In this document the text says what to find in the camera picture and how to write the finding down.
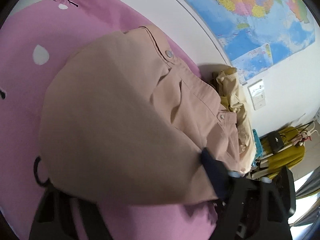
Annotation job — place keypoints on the white clothes rack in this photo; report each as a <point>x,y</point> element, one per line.
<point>305,135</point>

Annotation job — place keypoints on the blue perforated plastic basket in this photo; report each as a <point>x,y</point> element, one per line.
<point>259,148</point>

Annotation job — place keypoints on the yellow hanging clothes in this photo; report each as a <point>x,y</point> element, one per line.
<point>290,156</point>

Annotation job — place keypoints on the dusty pink jacket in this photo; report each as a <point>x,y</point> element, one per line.
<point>126,119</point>

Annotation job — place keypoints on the mustard yellow garment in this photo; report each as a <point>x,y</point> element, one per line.
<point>225,103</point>

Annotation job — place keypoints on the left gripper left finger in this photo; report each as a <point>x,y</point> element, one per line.
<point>54,218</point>

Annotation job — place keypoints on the pink printed bed sheet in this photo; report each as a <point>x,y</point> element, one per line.
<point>35,44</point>

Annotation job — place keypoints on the cream beige garment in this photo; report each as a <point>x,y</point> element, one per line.
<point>228,85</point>

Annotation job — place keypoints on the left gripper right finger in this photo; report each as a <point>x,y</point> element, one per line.
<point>250,209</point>

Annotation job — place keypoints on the white wall socket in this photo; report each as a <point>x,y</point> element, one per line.
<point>256,88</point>

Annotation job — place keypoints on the black handbag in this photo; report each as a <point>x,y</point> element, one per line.
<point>275,142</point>

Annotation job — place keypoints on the colourful wall map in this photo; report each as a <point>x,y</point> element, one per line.
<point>257,34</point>

